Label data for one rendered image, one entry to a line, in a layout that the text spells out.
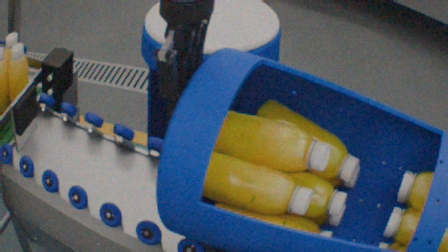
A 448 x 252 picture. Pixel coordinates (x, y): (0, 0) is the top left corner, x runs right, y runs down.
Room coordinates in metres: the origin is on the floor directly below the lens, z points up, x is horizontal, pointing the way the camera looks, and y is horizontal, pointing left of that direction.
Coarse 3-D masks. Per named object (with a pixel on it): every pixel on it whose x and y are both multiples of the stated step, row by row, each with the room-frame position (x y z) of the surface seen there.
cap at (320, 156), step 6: (318, 144) 0.80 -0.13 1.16; (324, 144) 0.80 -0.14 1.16; (318, 150) 0.79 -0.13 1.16; (324, 150) 0.79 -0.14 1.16; (312, 156) 0.79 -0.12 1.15; (318, 156) 0.78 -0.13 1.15; (324, 156) 0.79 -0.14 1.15; (312, 162) 0.78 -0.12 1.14; (318, 162) 0.78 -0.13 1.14; (324, 162) 0.79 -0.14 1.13; (318, 168) 0.78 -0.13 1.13; (324, 168) 0.79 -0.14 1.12
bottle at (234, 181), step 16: (224, 160) 0.79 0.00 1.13; (240, 160) 0.80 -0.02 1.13; (208, 176) 0.77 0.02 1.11; (224, 176) 0.77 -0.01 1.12; (240, 176) 0.77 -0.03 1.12; (256, 176) 0.77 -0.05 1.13; (272, 176) 0.77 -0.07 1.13; (288, 176) 0.78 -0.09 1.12; (208, 192) 0.76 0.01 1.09; (224, 192) 0.76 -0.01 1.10; (240, 192) 0.75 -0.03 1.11; (256, 192) 0.75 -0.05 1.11; (272, 192) 0.74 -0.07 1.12; (288, 192) 0.75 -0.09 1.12; (240, 208) 0.76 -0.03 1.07; (256, 208) 0.74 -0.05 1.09; (272, 208) 0.73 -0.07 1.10; (288, 208) 0.74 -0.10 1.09
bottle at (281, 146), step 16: (224, 128) 0.84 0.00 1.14; (240, 128) 0.83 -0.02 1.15; (256, 128) 0.83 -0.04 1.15; (272, 128) 0.83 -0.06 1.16; (288, 128) 0.82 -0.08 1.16; (224, 144) 0.83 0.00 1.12; (240, 144) 0.82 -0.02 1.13; (256, 144) 0.81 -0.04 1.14; (272, 144) 0.80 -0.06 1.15; (288, 144) 0.80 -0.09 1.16; (304, 144) 0.80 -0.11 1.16; (256, 160) 0.80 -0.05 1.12; (272, 160) 0.79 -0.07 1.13; (288, 160) 0.79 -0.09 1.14; (304, 160) 0.79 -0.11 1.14
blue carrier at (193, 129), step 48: (192, 96) 0.80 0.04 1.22; (240, 96) 0.98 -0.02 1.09; (288, 96) 0.96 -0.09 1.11; (336, 96) 0.91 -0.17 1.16; (192, 144) 0.75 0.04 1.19; (384, 144) 0.89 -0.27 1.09; (432, 144) 0.84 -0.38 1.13; (192, 192) 0.72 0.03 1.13; (384, 192) 0.85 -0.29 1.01; (432, 192) 0.64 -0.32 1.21; (240, 240) 0.69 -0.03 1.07; (288, 240) 0.66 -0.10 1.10; (336, 240) 0.64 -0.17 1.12; (384, 240) 0.77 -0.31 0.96; (432, 240) 0.59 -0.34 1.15
